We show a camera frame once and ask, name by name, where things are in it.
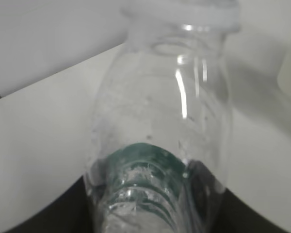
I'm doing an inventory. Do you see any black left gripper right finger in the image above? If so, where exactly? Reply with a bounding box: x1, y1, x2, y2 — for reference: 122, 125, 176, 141
215, 186, 291, 233

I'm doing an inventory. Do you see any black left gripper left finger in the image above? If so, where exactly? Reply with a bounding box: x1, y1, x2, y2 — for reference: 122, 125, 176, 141
6, 177, 94, 233

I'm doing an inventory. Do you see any clear water bottle green label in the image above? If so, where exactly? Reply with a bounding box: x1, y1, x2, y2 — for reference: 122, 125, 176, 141
83, 0, 240, 233

